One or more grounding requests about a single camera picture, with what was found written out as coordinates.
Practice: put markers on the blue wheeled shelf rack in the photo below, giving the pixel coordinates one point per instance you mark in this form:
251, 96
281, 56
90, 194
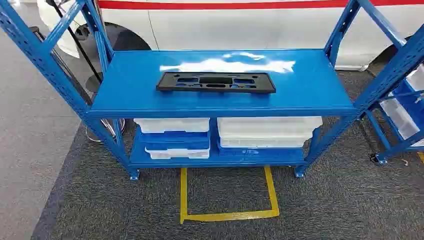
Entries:
384, 155

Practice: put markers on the white car with red stripe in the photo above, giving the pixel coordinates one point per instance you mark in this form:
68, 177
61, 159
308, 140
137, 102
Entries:
232, 30

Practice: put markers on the black pole stand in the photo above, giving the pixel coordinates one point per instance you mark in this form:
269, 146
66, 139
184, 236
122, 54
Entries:
76, 41

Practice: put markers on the large blue metal shelf rack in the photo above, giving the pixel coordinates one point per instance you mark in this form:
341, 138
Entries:
132, 86

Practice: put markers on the black plastic bracket panel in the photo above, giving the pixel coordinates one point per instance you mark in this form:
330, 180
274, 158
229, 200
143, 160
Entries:
165, 84

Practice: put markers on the yellow floor tape square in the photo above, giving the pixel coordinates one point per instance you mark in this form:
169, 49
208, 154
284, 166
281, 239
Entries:
183, 195
421, 157

